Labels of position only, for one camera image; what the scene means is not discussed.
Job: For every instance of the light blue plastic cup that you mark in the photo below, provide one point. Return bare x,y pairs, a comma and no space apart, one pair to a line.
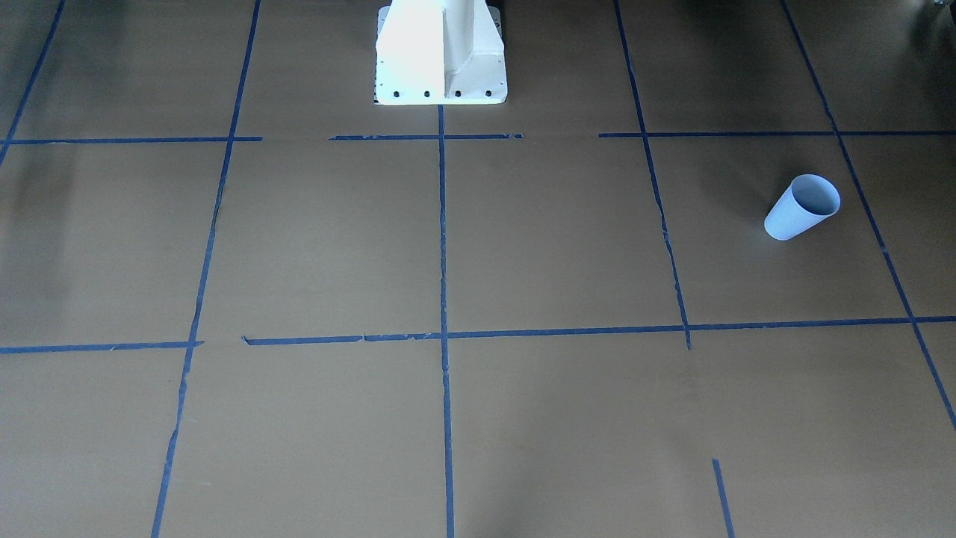
808,200

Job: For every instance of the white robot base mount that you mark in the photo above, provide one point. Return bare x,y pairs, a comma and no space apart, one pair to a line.
440,53

